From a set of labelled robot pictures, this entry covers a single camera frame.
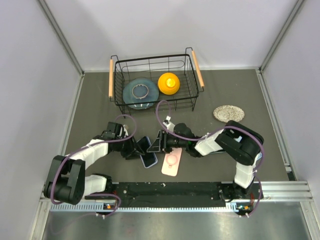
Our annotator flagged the speckled round coaster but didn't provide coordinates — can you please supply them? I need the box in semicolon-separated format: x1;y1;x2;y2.
213;105;245;123

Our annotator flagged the purple cable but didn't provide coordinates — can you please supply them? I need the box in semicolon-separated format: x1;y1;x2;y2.
155;99;266;176
49;114;138;206

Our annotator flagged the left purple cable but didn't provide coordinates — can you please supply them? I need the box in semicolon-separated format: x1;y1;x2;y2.
49;114;138;206

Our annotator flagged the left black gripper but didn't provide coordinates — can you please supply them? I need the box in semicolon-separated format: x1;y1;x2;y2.
115;133;145;160

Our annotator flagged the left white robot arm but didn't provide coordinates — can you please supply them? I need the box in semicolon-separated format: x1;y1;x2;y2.
43;122;145;205

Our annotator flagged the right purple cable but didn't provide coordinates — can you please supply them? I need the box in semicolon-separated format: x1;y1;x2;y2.
155;99;266;176

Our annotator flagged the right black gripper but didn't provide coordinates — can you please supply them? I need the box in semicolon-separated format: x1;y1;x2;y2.
147;129;188;154

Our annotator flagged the pink phone case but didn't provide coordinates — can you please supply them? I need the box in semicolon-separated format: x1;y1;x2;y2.
161;148;183;177

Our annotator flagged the blue smartphone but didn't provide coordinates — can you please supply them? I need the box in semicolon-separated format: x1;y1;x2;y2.
137;136;158;169

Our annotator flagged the yellow ribbed bowl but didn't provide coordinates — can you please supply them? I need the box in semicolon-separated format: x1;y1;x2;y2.
157;72;180;95

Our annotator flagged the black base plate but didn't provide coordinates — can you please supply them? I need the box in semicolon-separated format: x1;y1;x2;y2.
107;182;259;208

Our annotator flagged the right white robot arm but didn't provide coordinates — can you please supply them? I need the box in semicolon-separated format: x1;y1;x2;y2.
146;116;264;201

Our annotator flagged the black wire basket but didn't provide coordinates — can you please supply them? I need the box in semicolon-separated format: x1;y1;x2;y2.
108;47;205;115

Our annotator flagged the blue ceramic plate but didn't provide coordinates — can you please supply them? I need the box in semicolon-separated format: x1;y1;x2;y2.
122;77;159;110

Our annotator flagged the slotted cable duct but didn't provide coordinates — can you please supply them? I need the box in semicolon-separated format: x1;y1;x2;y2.
50;201;239;213

